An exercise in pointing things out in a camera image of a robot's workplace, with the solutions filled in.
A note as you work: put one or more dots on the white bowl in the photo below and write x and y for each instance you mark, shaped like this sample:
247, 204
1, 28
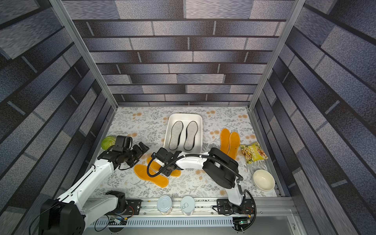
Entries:
263, 180

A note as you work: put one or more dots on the silver tin can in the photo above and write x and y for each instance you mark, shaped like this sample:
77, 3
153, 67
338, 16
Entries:
164, 205
187, 205

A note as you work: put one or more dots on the grey felt insole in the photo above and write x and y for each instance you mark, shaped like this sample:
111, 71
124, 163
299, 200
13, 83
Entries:
191, 132
175, 135

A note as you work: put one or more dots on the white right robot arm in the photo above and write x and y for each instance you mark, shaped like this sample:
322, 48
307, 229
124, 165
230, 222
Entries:
220, 167

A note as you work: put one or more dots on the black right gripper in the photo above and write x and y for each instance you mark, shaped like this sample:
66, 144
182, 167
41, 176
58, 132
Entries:
164, 160

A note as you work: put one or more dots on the white plastic storage box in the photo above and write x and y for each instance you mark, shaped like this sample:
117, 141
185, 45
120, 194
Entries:
185, 119

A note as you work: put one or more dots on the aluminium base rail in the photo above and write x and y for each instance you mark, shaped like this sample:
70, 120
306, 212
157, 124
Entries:
210, 212

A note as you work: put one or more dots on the silver tin can right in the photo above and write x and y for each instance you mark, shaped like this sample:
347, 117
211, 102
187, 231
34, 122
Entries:
187, 205

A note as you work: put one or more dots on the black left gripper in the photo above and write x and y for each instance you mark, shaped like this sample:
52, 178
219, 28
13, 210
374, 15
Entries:
140, 151

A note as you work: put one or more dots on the green cabbage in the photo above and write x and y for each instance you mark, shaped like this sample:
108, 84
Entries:
107, 142

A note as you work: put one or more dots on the silver tin can left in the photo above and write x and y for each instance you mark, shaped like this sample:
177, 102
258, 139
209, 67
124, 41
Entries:
164, 205

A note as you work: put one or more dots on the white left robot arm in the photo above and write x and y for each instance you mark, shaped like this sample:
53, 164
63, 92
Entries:
82, 194

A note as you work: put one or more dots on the yellow-green snack bag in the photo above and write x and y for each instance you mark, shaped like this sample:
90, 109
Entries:
253, 153

